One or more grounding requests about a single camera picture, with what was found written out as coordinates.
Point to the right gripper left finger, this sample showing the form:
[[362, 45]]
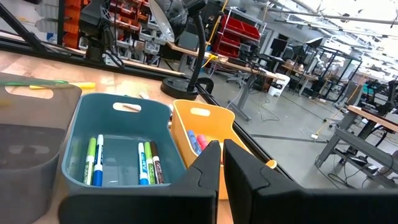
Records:
[[155, 208]]

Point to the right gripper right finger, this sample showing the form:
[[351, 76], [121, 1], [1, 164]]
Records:
[[280, 208]]

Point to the black dry-erase marker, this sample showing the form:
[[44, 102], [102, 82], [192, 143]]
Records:
[[158, 168]]

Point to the blue dry-erase marker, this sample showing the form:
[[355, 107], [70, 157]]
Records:
[[143, 168], [98, 168]]

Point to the green dry-erase marker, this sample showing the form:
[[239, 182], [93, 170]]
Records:
[[150, 155], [89, 161]]

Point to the chunky blue highlighter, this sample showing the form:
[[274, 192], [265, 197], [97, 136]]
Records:
[[193, 141]]

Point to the slim yellow highlighter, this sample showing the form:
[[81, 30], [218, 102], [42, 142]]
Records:
[[84, 85]]

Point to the slim green highlighter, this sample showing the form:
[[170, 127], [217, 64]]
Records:
[[37, 82]]

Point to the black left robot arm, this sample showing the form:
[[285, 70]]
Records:
[[96, 25]]

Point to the teal plastic bin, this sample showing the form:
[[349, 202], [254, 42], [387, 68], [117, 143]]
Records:
[[124, 130]]

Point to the grey metal desk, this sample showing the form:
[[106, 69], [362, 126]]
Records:
[[357, 146]]

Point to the yellow plastic bin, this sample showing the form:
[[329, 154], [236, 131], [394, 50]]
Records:
[[211, 124]]

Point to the long wooden workbench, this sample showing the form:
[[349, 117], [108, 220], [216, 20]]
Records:
[[245, 93]]

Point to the black desk lamp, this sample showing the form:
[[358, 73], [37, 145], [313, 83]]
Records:
[[178, 90]]

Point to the white waste bin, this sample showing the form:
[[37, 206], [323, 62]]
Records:
[[280, 85]]

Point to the grey plastic bin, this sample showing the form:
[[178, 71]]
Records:
[[25, 155]]

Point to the black computer monitor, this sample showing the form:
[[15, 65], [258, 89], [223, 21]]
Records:
[[278, 46]]

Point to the background robot workstation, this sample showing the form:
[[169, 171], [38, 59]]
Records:
[[314, 42]]

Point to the grey parts bin shelf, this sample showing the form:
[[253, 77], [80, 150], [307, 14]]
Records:
[[133, 37]]

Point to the red parts bin rack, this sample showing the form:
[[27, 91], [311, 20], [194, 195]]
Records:
[[239, 29]]

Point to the orange parts bin rack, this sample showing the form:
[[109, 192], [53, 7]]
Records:
[[73, 18]]

